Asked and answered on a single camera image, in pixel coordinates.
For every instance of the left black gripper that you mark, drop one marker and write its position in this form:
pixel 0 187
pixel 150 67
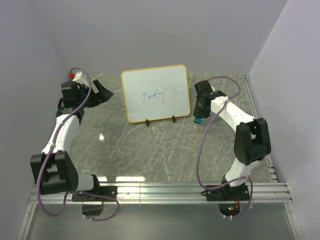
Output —
pixel 98 97

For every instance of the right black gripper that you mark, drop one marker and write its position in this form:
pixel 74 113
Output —
pixel 196 112

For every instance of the blue whiteboard eraser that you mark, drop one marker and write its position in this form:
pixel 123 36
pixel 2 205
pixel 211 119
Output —
pixel 197 120

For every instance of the yellow framed whiteboard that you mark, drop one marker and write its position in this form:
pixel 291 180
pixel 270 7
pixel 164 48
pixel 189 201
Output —
pixel 156 93

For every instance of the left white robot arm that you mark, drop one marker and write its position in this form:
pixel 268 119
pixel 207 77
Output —
pixel 53 169

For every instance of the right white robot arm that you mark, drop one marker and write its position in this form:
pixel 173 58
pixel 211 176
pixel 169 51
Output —
pixel 251 142

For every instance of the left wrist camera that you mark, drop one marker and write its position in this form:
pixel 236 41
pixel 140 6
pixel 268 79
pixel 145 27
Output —
pixel 79 78

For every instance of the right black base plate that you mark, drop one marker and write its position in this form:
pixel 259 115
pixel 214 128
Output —
pixel 227 193

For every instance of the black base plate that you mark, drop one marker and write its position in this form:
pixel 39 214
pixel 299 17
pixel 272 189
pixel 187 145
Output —
pixel 227 193
pixel 106 193

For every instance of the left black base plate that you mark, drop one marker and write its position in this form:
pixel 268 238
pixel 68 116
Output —
pixel 106 193

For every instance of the aluminium mounting rail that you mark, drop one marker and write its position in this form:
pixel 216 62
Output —
pixel 190 192

